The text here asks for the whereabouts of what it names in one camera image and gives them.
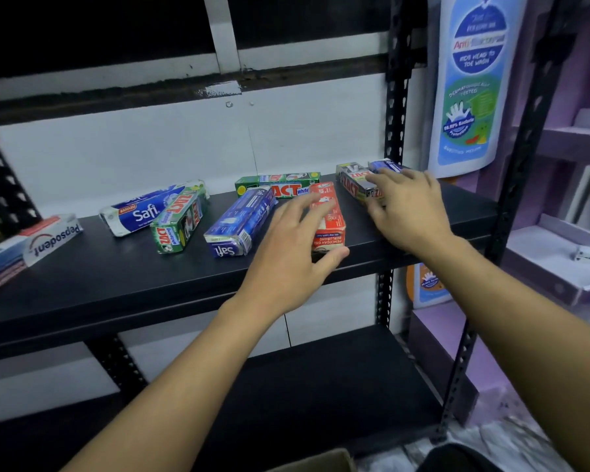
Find person's right forearm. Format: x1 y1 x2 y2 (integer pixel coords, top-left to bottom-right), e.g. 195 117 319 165
415 233 590 472

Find person's black trouser knee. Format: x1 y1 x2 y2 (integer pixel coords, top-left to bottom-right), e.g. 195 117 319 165
415 442 505 472

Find small blue toothpaste box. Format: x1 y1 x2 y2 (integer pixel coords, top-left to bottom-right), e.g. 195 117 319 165
368 158 410 175

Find black shelf board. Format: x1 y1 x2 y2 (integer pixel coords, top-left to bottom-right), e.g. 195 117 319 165
0 174 500 365
0 324 444 472

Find orange red toothpaste box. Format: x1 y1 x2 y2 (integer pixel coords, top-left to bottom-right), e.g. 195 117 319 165
308 182 348 254

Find person's left forearm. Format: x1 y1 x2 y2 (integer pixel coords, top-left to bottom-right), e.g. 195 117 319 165
61 296 283 472

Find green red toothpaste box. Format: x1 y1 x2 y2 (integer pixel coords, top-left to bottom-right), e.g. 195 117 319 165
149 184 208 255

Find purple display stand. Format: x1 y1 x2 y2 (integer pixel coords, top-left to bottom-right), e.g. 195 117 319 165
407 0 590 429

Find black perforated upright post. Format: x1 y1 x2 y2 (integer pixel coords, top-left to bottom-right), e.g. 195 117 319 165
432 0 587 444
375 0 415 331
0 127 43 237

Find silver red toothpaste box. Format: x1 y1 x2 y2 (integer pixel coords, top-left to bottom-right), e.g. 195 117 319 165
336 162 389 205

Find person's right hand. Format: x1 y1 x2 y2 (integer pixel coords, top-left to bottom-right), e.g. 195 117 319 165
364 168 456 257

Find blue white toothpaste box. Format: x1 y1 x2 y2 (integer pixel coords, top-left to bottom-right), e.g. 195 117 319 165
99 180 210 238

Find small orange white bottle sign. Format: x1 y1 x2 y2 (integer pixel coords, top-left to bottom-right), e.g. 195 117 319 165
405 263 454 310

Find person's left hand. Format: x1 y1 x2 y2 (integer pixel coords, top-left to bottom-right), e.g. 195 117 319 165
231 191 351 321

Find white red toothpaste box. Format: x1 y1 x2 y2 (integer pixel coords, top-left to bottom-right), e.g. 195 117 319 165
0 213 85 300

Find large bottle-shaped white blue sign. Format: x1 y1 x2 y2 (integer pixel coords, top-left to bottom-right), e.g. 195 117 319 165
427 0 530 179

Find long green toothpaste box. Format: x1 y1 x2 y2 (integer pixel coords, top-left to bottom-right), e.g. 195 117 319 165
234 172 322 200

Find dark blue toothpaste box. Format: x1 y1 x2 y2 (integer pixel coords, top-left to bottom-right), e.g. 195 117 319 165
204 186 279 258

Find black metal crossbar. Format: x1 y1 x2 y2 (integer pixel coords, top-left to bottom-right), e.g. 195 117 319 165
0 48 428 127

